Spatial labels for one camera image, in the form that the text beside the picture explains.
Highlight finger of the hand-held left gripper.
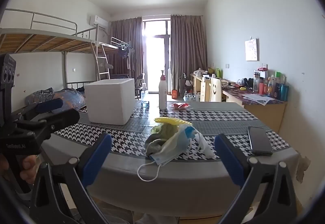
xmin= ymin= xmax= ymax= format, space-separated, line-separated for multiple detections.
xmin=16 ymin=108 xmax=81 ymax=141
xmin=11 ymin=98 xmax=64 ymax=123

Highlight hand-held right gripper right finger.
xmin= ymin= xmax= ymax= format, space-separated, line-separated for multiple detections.
xmin=214 ymin=133 xmax=298 ymax=224

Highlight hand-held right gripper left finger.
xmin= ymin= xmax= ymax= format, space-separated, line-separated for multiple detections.
xmin=28 ymin=133 xmax=113 ymax=224

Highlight white foam sheet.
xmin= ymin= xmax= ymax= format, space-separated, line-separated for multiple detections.
xmin=189 ymin=130 xmax=216 ymax=160

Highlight white foam box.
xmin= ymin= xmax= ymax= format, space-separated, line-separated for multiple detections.
xmin=84 ymin=78 xmax=136 ymax=125

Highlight yellow foam net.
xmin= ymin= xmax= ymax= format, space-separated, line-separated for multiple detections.
xmin=155 ymin=117 xmax=190 ymax=128

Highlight floral tissue packet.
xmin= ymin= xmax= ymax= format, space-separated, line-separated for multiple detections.
xmin=152 ymin=124 xmax=178 ymax=139

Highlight person's left hand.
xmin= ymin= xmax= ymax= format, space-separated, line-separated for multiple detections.
xmin=21 ymin=154 xmax=40 ymax=185

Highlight blue patterned quilt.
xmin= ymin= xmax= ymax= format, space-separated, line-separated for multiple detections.
xmin=25 ymin=88 xmax=85 ymax=114

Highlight black smartphone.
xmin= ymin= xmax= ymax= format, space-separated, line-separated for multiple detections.
xmin=247 ymin=126 xmax=274 ymax=156

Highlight houndstooth tablecloth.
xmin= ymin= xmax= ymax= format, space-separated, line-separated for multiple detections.
xmin=41 ymin=100 xmax=300 ymax=217

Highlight long wooden desk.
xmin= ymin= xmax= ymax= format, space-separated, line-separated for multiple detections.
xmin=190 ymin=73 xmax=287 ymax=133

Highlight grey metal bunk bed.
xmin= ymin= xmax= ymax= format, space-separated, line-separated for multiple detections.
xmin=98 ymin=36 xmax=135 ymax=79
xmin=0 ymin=9 xmax=101 ymax=113

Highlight white papers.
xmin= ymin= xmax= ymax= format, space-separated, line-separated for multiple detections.
xmin=242 ymin=94 xmax=273 ymax=105

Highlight grey metal bed ladder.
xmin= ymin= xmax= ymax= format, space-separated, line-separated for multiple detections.
xmin=93 ymin=42 xmax=113 ymax=81

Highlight wooden smiley face chair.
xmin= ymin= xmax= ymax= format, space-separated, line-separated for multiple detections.
xmin=209 ymin=77 xmax=224 ymax=102

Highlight red snack packet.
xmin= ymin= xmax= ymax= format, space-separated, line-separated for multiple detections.
xmin=170 ymin=102 xmax=190 ymax=111

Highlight clear blue spray bottle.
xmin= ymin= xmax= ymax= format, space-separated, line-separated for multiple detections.
xmin=140 ymin=90 xmax=150 ymax=108

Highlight black folding chair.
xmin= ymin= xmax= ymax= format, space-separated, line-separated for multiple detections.
xmin=134 ymin=73 xmax=145 ymax=100

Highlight person's grey pants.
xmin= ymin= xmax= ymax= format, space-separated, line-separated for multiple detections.
xmin=136 ymin=212 xmax=178 ymax=224

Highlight group of bottles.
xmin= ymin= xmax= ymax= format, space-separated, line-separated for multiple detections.
xmin=252 ymin=68 xmax=290 ymax=101

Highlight dark hanging clothes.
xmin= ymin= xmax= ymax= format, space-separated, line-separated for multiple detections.
xmin=117 ymin=45 xmax=135 ymax=59

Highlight white pump bottle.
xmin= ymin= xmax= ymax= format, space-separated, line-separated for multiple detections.
xmin=158 ymin=70 xmax=167 ymax=110

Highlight white air conditioner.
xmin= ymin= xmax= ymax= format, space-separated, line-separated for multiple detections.
xmin=89 ymin=14 xmax=108 ymax=29

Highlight brown curtain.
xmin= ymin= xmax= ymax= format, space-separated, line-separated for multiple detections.
xmin=170 ymin=14 xmax=207 ymax=92
xmin=109 ymin=17 xmax=144 ymax=87

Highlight glass balcony door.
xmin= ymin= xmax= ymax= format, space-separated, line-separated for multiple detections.
xmin=142 ymin=19 xmax=172 ymax=92

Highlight wall poster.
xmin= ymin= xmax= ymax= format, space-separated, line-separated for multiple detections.
xmin=245 ymin=38 xmax=260 ymax=61

